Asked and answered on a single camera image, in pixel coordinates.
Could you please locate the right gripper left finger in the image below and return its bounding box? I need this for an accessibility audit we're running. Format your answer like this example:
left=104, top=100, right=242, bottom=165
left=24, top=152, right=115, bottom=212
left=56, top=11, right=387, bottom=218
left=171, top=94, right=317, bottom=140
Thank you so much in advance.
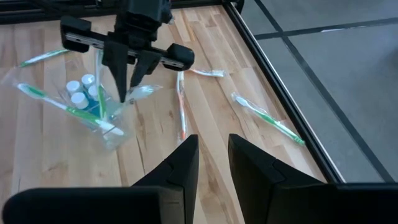
left=132, top=134, right=200, bottom=224

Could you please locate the clear plastic bag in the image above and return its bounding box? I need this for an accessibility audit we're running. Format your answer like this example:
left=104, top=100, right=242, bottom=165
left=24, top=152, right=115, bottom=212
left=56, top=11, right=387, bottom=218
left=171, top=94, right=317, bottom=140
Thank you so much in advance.
left=0, top=63, right=137, bottom=152

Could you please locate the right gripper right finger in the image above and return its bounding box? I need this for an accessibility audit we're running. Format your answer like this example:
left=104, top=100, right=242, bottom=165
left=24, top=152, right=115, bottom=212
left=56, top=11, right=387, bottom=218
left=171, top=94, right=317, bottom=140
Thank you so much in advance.
left=228, top=133, right=326, bottom=224

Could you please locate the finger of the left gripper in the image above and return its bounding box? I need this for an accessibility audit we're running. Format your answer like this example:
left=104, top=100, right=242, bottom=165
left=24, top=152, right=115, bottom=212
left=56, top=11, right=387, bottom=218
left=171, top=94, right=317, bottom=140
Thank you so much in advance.
left=129, top=52, right=162, bottom=88
left=101, top=40, right=129, bottom=103

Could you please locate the black aluminium rig frame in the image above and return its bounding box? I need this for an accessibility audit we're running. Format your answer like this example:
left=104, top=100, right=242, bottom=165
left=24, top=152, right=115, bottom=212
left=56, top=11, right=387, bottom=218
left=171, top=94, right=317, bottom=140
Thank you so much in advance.
left=0, top=0, right=348, bottom=184

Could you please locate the wrapped orange toothbrush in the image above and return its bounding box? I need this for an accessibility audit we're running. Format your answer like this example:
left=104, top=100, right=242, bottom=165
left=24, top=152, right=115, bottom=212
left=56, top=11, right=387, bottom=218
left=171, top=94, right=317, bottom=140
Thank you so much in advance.
left=175, top=70, right=188, bottom=141
left=188, top=67, right=225, bottom=78

